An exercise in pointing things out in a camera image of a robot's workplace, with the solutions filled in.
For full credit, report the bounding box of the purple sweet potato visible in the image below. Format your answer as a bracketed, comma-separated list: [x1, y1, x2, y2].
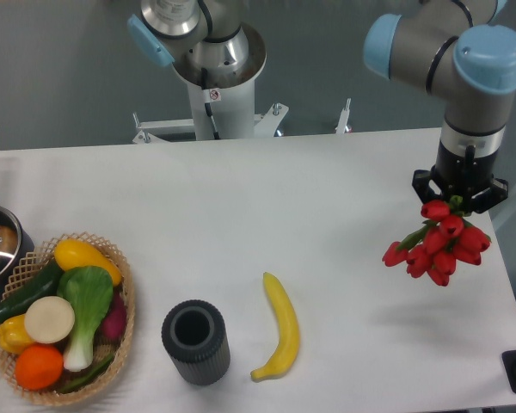
[100, 293, 126, 340]

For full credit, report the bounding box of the green bok choy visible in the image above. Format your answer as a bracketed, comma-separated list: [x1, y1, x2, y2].
[58, 266, 113, 372]

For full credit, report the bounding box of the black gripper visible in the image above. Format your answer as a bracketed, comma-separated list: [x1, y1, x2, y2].
[412, 143, 509, 214]

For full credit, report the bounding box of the yellow squash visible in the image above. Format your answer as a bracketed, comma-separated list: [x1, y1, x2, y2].
[53, 238, 123, 287]

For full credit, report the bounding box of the white round radish slice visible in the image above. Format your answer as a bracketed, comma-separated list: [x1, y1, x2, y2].
[24, 296, 75, 344]

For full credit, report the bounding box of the green cucumber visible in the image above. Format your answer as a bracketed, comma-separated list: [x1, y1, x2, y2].
[0, 259, 64, 324]

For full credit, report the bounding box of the red tulip bouquet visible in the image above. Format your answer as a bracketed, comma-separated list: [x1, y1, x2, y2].
[382, 195, 491, 287]

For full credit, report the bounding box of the yellow bell pepper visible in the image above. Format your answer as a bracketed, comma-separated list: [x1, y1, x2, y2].
[0, 314, 34, 354]

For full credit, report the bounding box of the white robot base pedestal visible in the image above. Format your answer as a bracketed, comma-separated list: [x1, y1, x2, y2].
[127, 15, 289, 142]

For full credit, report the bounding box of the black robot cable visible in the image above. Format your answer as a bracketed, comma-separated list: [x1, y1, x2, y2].
[200, 67, 222, 141]

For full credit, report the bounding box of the woven wicker basket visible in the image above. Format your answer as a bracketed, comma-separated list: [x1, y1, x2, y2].
[0, 232, 135, 407]

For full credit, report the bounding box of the green chili pepper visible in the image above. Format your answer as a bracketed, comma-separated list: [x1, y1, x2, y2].
[57, 353, 114, 394]

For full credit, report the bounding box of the orange fruit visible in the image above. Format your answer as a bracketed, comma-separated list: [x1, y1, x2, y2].
[15, 343, 64, 391]

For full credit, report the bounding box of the dark grey ribbed vase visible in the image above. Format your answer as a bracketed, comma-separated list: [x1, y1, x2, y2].
[161, 299, 230, 386]

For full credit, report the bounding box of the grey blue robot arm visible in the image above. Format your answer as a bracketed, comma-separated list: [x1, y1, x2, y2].
[127, 1, 516, 213]

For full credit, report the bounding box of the yellow banana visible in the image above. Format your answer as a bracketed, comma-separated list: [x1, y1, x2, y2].
[250, 272, 301, 382]

